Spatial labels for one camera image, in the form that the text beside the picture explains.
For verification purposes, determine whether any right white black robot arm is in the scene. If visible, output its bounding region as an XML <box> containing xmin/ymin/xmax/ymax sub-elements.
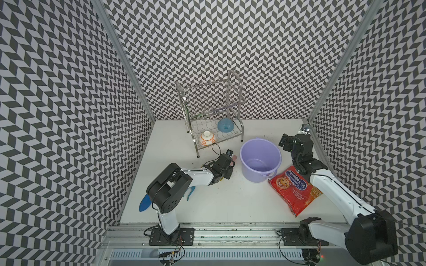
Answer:
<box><xmin>270</xmin><ymin>134</ymin><xmax>398</xmax><ymax>265</ymax></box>

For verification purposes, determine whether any blue ceramic bowl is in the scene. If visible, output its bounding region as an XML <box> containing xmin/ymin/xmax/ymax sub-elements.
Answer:
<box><xmin>217</xmin><ymin>118</ymin><xmax>235</xmax><ymax>133</ymax></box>

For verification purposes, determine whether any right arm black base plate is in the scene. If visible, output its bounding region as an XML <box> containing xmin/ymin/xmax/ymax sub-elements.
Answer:
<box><xmin>277</xmin><ymin>228</ymin><xmax>329</xmax><ymax>247</ymax></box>

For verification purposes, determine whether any right aluminium corner post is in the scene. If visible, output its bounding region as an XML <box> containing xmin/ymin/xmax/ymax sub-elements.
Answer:
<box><xmin>306</xmin><ymin>0</ymin><xmax>384</xmax><ymax>124</ymax></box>

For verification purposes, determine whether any left aluminium corner post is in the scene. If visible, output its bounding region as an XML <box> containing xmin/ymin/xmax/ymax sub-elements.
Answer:
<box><xmin>91</xmin><ymin>0</ymin><xmax>155</xmax><ymax>123</ymax></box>

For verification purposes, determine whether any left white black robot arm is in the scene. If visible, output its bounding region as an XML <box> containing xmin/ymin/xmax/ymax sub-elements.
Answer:
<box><xmin>146</xmin><ymin>150</ymin><xmax>235</xmax><ymax>236</ymax></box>

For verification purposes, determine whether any silver wire dish rack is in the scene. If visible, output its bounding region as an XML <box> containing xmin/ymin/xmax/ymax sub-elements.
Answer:
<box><xmin>175</xmin><ymin>70</ymin><xmax>245</xmax><ymax>157</ymax></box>

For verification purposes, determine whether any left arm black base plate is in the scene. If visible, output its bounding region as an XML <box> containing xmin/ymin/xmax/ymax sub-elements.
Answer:
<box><xmin>149</xmin><ymin>227</ymin><xmax>195</xmax><ymax>247</ymax></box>

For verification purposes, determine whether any dark blue trowel wooden handle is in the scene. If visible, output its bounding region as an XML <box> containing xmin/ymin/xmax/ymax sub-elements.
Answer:
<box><xmin>139</xmin><ymin>194</ymin><xmax>152</xmax><ymax>212</ymax></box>

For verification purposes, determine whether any red cookie snack bag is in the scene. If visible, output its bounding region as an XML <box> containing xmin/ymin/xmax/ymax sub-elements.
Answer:
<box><xmin>268</xmin><ymin>166</ymin><xmax>322</xmax><ymax>217</ymax></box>

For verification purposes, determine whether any aluminium corner post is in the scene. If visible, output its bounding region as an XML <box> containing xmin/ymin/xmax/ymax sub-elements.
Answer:
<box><xmin>306</xmin><ymin>0</ymin><xmax>384</xmax><ymax>124</ymax></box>
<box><xmin>91</xmin><ymin>0</ymin><xmax>155</xmax><ymax>123</ymax></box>

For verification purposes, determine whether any white orange patterned bowl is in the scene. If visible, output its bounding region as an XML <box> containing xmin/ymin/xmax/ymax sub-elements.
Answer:
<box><xmin>199</xmin><ymin>131</ymin><xmax>216</xmax><ymax>147</ymax></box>

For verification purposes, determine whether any blue hand rake yellow handle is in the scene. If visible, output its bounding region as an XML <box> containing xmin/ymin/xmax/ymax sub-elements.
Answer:
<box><xmin>186</xmin><ymin>186</ymin><xmax>196</xmax><ymax>201</ymax></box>

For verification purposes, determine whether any purple trowel pink handle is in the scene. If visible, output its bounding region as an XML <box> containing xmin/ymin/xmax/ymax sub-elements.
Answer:
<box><xmin>232</xmin><ymin>155</ymin><xmax>237</xmax><ymax>167</ymax></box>

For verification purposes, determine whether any purple plastic bucket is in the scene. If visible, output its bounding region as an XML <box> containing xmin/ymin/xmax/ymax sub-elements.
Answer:
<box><xmin>240</xmin><ymin>138</ymin><xmax>282</xmax><ymax>183</ymax></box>

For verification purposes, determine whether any aluminium front rail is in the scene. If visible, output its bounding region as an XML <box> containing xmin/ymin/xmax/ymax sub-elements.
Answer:
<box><xmin>99</xmin><ymin>222</ymin><xmax>350</xmax><ymax>250</ymax></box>

